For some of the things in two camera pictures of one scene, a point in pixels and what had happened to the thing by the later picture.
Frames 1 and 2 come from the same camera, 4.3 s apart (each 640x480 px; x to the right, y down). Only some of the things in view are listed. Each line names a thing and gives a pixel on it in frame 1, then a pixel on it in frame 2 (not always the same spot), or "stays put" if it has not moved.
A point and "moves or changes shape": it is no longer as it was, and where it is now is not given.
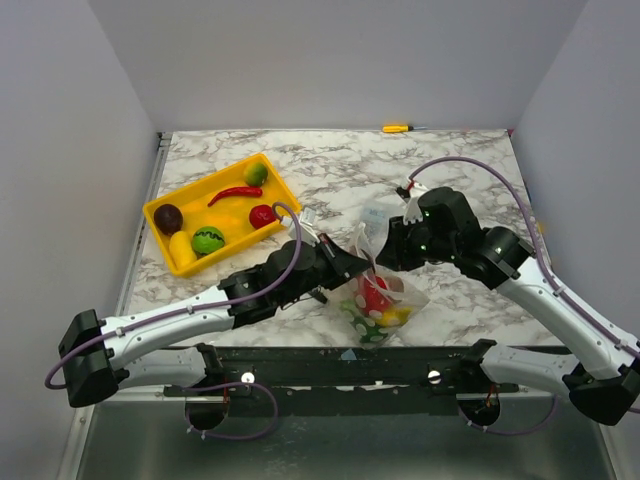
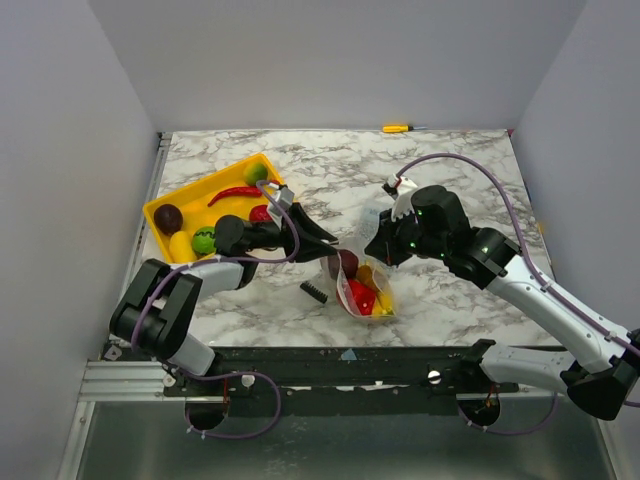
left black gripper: (342, 264) to (305, 223)
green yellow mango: (255, 174) stays put
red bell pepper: (373, 293) to (356, 296)
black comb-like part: (320, 296) stays put
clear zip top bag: (378, 305) moves or changes shape
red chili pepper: (252, 191) stays put
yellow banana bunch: (394, 316) to (382, 305)
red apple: (261, 215) stays put
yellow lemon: (181, 249) stays put
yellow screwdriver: (400, 128) stays put
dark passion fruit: (168, 219) stays put
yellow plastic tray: (215, 215) stays put
